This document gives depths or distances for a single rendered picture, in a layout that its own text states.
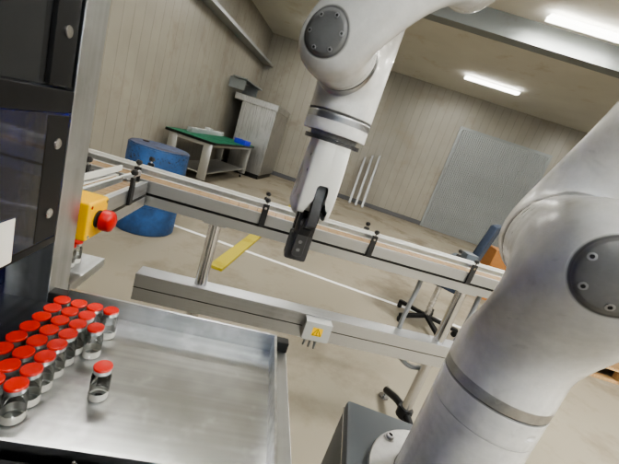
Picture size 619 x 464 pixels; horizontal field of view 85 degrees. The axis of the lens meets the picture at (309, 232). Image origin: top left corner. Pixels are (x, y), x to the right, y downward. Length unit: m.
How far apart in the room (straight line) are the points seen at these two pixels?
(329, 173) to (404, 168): 9.70
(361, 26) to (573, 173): 0.29
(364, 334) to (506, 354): 1.24
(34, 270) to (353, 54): 0.56
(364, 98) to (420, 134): 9.75
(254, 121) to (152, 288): 7.18
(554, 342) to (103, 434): 0.47
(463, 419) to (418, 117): 9.89
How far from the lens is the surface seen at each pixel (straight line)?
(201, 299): 1.51
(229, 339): 0.63
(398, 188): 10.13
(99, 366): 0.49
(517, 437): 0.47
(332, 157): 0.42
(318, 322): 1.50
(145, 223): 3.34
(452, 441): 0.48
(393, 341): 1.69
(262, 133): 8.38
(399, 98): 10.19
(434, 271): 1.56
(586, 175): 0.48
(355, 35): 0.37
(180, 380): 0.55
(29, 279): 0.69
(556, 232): 0.35
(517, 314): 0.38
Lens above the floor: 1.25
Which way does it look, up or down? 14 degrees down
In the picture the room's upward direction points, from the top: 19 degrees clockwise
